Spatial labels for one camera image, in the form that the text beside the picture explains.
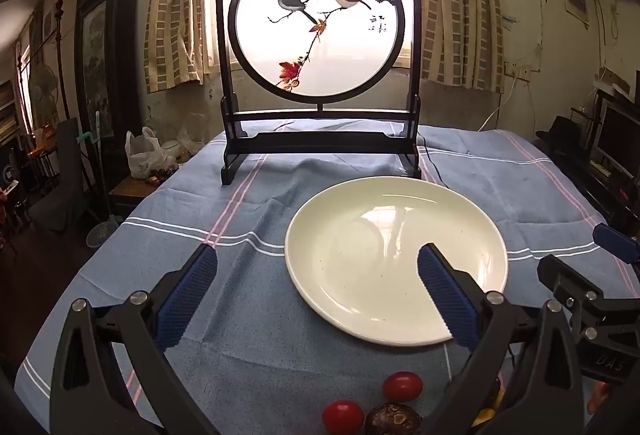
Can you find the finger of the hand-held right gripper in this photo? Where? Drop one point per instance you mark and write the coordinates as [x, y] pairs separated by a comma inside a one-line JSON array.
[[617, 245], [567, 280]]

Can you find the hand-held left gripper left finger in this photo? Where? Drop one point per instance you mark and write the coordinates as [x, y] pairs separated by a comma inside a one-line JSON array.
[[185, 300]]

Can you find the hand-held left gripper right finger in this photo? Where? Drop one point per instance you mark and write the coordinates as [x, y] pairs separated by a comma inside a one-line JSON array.
[[447, 297]]

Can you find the white round plate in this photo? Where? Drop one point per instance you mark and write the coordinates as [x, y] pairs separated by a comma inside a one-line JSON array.
[[360, 255]]

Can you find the small red cherry tomato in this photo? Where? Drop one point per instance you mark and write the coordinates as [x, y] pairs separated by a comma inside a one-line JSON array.
[[402, 386]]

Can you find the brown water chestnut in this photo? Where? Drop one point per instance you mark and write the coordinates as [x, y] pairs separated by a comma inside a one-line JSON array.
[[392, 420]]

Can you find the dark side cabinet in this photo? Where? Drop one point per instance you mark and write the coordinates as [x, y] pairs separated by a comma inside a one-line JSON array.
[[595, 190]]

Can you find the blue striped tablecloth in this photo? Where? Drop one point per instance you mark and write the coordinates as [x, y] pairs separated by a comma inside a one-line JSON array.
[[200, 195]]

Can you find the black monitor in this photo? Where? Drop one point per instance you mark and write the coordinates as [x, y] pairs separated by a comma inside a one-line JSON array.
[[617, 135]]

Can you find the small wooden side table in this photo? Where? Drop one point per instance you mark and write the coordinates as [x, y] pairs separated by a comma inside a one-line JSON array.
[[125, 192]]

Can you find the black hat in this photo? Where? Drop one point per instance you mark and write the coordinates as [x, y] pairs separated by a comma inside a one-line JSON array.
[[560, 132]]

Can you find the white plastic bag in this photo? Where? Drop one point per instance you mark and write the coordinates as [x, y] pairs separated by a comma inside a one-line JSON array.
[[142, 160]]

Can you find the grey chair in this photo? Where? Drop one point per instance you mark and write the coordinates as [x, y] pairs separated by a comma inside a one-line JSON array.
[[65, 175]]

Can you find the dark framed painting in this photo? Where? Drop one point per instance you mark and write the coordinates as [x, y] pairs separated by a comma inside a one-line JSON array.
[[97, 65]]

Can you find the standing electric fan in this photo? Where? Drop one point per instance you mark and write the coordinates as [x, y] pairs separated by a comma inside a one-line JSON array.
[[42, 87]]

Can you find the dark coat stand pole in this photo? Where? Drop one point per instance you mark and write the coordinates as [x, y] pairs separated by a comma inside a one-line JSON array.
[[62, 65]]

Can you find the brick pattern curtain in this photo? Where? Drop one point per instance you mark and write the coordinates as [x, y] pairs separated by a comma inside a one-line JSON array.
[[460, 5], [175, 5]]

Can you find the bird painting table screen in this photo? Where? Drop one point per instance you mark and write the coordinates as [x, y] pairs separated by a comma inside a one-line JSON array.
[[320, 40]]

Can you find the wall socket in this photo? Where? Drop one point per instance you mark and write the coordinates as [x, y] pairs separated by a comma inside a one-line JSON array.
[[517, 70]]

